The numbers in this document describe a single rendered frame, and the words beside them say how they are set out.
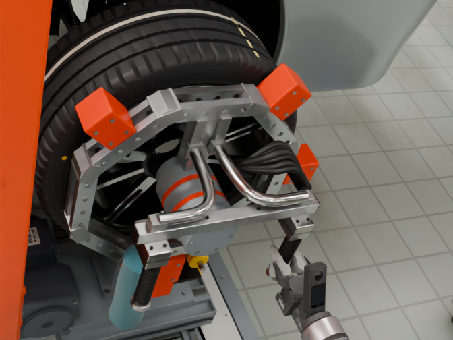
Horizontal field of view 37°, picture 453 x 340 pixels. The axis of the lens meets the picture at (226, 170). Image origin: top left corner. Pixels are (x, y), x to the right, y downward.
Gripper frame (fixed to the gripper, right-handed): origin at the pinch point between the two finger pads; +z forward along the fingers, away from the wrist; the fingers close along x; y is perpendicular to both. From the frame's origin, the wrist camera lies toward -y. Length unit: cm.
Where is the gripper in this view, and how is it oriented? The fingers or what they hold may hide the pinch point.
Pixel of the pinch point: (281, 246)
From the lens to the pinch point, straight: 158.5
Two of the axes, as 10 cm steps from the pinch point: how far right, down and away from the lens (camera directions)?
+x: 8.8, -1.2, 4.6
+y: -2.7, 6.7, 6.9
